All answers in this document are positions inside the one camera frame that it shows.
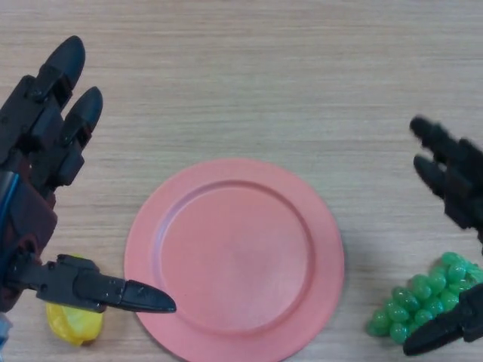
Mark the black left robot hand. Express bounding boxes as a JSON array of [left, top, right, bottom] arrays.
[[0, 35, 177, 314]]

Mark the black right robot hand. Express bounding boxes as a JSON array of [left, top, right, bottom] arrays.
[[402, 115, 483, 357]]

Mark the green grapes bunch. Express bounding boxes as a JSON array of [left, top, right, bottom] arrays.
[[365, 251, 483, 342]]

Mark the pink round plate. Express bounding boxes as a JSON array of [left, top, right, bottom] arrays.
[[123, 158, 345, 359]]

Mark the yellow starfruit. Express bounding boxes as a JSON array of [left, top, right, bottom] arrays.
[[45, 254, 105, 347]]

